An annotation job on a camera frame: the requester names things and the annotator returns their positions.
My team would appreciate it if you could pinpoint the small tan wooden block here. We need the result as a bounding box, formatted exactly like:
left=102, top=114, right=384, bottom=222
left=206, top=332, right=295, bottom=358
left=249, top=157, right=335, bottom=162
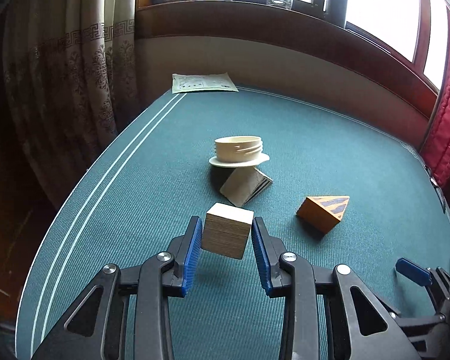
left=201, top=202, right=254, bottom=259

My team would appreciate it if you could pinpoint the black metal table clip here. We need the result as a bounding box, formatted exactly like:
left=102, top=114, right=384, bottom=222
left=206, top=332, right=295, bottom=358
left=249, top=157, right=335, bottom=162
left=424, top=165, right=447, bottom=214

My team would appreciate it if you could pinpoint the orange striped wedge block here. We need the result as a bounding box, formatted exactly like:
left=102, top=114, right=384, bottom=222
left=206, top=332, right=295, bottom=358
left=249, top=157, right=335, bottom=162
left=296, top=195, right=350, bottom=234

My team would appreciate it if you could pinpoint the red quilted cushion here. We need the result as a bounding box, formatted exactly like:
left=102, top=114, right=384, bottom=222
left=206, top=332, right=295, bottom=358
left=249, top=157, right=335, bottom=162
left=420, top=15, right=450, bottom=187

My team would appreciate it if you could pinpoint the white striped wedge block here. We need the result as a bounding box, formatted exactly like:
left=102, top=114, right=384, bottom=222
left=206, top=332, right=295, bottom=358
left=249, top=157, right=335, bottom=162
left=219, top=166, right=273, bottom=207

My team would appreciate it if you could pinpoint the beige threaded plastic cap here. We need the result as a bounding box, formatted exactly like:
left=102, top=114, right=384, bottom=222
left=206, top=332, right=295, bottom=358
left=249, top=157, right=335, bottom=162
left=209, top=136, right=270, bottom=168

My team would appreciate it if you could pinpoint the printed paper sheet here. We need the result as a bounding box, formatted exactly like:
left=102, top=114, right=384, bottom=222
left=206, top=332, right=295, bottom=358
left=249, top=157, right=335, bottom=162
left=171, top=73, right=238, bottom=94

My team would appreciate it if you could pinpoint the patterned beige curtain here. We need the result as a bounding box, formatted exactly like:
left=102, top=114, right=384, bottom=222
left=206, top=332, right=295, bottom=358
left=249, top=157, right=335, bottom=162
left=3, top=0, right=142, bottom=206

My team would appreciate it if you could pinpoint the dark cylinder on windowsill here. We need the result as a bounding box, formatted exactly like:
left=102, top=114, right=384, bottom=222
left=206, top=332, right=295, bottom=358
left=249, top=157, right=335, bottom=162
left=324, top=0, right=348, bottom=28

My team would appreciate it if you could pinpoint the dark wooden window frame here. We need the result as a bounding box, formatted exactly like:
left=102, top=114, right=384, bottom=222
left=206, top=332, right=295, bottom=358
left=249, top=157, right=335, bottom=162
left=136, top=0, right=448, bottom=119

